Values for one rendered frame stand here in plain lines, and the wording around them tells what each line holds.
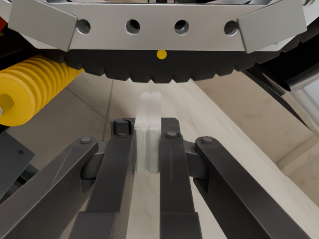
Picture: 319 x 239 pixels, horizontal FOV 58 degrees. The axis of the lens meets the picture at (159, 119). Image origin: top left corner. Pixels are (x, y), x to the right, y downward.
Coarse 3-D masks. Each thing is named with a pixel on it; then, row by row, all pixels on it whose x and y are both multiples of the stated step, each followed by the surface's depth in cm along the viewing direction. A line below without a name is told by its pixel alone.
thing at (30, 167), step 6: (30, 168) 75; (36, 168) 76; (24, 174) 75; (30, 174) 76; (18, 180) 67; (24, 180) 69; (12, 186) 67; (18, 186) 68; (6, 192) 66; (12, 192) 66; (6, 198) 66
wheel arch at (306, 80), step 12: (300, 48) 52; (312, 48) 49; (276, 60) 55; (288, 60) 52; (300, 60) 49; (312, 60) 46; (276, 72) 51; (288, 72) 48; (300, 72) 46; (312, 72) 43; (288, 84) 44; (300, 84) 44
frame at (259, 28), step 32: (0, 0) 25; (32, 0) 25; (64, 0) 30; (256, 0) 29; (288, 0) 25; (32, 32) 26; (64, 32) 26; (96, 32) 26; (128, 32) 27; (160, 32) 26; (192, 32) 26; (224, 32) 26; (256, 32) 26; (288, 32) 26
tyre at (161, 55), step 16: (16, 32) 34; (304, 32) 34; (32, 48) 35; (288, 48) 35; (80, 64) 36; (96, 64) 36; (112, 64) 35; (128, 64) 36; (144, 64) 35; (160, 64) 35; (176, 64) 35; (192, 64) 35; (208, 64) 35; (224, 64) 35; (240, 64) 36; (144, 80) 37; (160, 80) 37; (176, 80) 37
